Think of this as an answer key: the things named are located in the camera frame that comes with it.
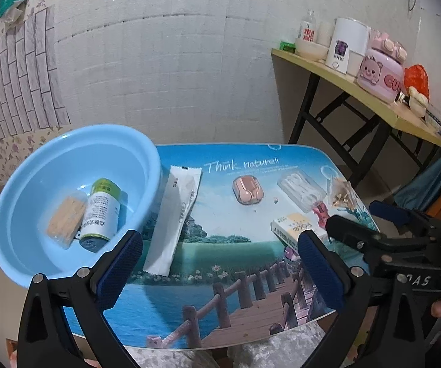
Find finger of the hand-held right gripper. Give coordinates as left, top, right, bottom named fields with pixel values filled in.
left=327, top=216, right=388, bottom=255
left=369, top=200, right=441, bottom=238

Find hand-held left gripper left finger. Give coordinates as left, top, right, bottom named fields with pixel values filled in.
left=17, top=229, right=144, bottom=368

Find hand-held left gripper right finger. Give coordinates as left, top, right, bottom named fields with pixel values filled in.
left=298, top=230, right=441, bottom=368

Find small clear bag gold pieces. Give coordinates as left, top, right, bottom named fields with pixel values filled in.
left=328, top=176, right=359, bottom=209

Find yellow and white carton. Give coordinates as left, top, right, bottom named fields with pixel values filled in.
left=270, top=213, right=328, bottom=251

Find green capped white bottle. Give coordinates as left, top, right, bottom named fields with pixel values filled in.
left=78, top=178, right=123, bottom=254

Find clear box of floss picks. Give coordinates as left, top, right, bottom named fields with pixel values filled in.
left=277, top=171, right=328, bottom=212

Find clear box of wooden toothpicks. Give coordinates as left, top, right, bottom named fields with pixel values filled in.
left=46, top=195, right=87, bottom=250

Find long white sachet packet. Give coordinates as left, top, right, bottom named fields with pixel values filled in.
left=143, top=165, right=203, bottom=277

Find pink earbud case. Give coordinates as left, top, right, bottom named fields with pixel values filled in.
left=232, top=175, right=264, bottom=205

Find light blue plastic basin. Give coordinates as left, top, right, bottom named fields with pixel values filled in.
left=0, top=124, right=162, bottom=289

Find cream coloured food container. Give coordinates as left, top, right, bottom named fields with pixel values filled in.
left=408, top=86, right=431, bottom=118

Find teal cushion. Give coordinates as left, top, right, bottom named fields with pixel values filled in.
left=393, top=153, right=441, bottom=215

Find landscape printed low table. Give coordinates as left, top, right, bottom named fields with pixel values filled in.
left=61, top=144, right=382, bottom=349

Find white printed box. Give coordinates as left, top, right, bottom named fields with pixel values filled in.
left=424, top=108, right=441, bottom=136

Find grey fleece clothing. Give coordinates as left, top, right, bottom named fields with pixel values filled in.
left=125, top=330, right=321, bottom=368

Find pink bear cooking pot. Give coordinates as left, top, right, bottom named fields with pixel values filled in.
left=356, top=29, right=409, bottom=104

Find orange red plastic bag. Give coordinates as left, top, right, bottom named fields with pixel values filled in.
left=404, top=64, right=430, bottom=100

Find wooden folding table black legs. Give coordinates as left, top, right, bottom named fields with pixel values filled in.
left=271, top=48, right=441, bottom=179

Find white bowl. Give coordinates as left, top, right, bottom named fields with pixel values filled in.
left=294, top=37, right=328, bottom=62

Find white electric kettle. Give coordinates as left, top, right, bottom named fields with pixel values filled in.
left=325, top=17, right=371, bottom=75

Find glass bottle red label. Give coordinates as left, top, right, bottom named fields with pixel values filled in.
left=300, top=10, right=318, bottom=43

